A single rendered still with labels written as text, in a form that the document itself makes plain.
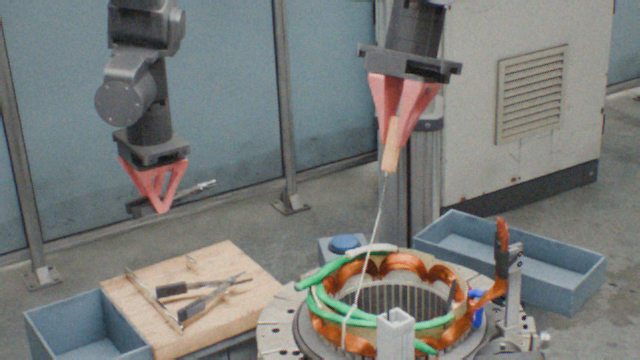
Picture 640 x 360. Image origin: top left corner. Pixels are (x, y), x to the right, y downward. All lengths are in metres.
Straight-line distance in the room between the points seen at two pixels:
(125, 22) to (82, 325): 0.43
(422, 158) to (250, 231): 2.17
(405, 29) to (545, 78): 2.64
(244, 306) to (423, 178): 0.44
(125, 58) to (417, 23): 0.34
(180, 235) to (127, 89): 2.60
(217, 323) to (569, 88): 2.69
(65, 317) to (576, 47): 2.71
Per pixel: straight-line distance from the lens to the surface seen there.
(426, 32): 1.00
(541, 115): 3.68
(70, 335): 1.35
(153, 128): 1.19
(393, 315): 1.01
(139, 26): 1.15
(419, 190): 1.56
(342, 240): 1.42
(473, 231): 1.45
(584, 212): 3.81
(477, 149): 3.54
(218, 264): 1.34
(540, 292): 1.31
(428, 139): 1.52
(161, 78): 1.18
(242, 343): 1.26
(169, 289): 1.25
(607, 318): 3.19
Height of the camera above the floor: 1.74
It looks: 26 degrees down
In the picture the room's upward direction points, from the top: 3 degrees counter-clockwise
